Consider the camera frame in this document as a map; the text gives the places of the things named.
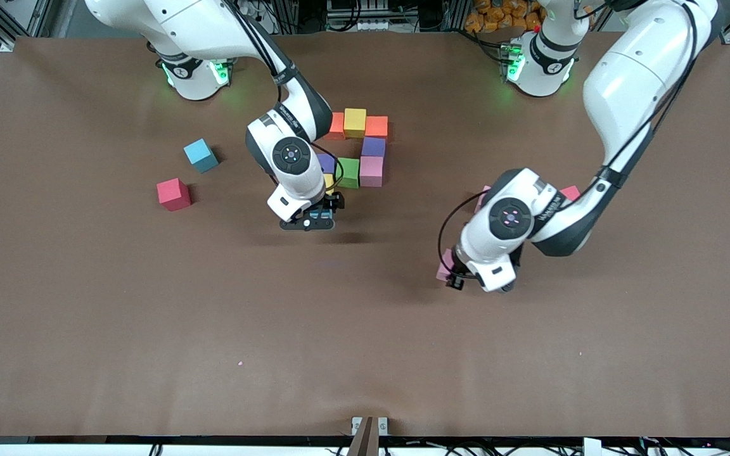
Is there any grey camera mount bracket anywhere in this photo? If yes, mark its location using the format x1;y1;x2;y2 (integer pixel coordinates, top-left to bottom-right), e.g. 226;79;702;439
347;416;390;456

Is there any orange bag pile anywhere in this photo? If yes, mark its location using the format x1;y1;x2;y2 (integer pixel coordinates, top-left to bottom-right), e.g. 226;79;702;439
464;0;546;34

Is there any green foam cube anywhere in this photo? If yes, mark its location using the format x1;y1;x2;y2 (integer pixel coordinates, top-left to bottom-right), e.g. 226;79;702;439
338;157;361;189

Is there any grey electronics box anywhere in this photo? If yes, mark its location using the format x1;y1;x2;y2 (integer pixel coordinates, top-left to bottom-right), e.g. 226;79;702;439
327;0;391;32

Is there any brown table cover sheet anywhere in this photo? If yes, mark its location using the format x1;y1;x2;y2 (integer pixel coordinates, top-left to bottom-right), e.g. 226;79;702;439
0;32;730;439

